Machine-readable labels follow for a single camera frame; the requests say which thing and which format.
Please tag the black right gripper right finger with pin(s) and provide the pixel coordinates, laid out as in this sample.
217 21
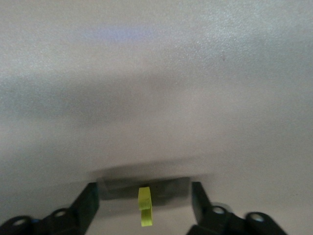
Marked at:
207 218

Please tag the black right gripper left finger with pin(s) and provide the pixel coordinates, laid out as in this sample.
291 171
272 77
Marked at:
73 218

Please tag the yellow foam letter u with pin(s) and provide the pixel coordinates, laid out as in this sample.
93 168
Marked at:
145 218

